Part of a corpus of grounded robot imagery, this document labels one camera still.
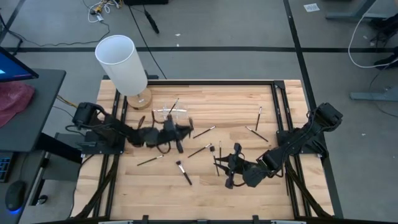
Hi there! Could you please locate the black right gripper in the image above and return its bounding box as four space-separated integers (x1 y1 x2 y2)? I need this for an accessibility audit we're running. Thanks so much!
214 142 250 190

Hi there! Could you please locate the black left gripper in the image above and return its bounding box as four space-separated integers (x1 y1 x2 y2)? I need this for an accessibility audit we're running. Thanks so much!
157 114 193 154

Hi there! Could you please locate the thick black makeup brush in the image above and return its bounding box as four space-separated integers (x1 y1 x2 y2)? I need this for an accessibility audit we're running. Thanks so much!
175 160 193 186

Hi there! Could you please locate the clear acrylic brush organizer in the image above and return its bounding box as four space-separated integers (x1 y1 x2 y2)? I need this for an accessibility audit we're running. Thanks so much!
153 106 189 124

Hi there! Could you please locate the white shade wooden base lamp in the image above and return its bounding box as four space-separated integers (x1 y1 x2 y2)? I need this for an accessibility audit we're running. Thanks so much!
95 34 153 110

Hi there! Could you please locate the black stick-shaped device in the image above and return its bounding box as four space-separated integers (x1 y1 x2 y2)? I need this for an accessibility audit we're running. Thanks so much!
142 8 160 35

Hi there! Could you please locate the black box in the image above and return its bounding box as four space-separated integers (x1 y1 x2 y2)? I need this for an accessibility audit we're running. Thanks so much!
123 0 169 6

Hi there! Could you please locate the black side desk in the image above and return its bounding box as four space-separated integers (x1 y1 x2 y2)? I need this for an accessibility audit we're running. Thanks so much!
0 68 67 153

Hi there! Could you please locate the grey desk foot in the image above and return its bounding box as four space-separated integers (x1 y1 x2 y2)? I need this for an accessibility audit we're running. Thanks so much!
325 0 389 22
349 85 398 103

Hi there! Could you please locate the pink cloth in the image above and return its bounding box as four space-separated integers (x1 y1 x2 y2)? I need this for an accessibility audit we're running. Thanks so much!
0 81 36 128

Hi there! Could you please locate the white paper sheet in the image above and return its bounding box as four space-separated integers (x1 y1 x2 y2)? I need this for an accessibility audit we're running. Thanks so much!
303 2 321 13

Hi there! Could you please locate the black computer mouse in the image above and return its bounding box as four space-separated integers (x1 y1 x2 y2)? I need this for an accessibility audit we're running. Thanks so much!
4 179 27 213

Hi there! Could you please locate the black keyboard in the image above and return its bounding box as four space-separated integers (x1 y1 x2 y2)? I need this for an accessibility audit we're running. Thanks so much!
0 151 14 184

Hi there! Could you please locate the computer monitor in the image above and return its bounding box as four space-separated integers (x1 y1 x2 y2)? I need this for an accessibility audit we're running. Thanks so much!
0 46 40 83

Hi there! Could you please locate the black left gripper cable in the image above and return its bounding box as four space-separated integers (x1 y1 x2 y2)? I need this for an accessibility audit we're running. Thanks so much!
150 110 172 156

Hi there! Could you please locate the black aluminium rig frame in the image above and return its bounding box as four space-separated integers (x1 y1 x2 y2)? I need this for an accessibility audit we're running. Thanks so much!
70 74 345 224

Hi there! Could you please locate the grey desk leg frame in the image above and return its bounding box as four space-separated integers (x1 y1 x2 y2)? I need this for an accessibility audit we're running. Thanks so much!
29 132 83 207

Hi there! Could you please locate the white and yellow cable bundle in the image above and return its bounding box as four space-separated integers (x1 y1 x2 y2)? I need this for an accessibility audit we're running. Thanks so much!
82 0 121 24

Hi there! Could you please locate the white floor cable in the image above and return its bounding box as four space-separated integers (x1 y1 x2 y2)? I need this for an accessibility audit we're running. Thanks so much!
347 12 398 69

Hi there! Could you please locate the black cable tangle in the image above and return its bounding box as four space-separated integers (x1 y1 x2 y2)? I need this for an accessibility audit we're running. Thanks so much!
369 12 398 47

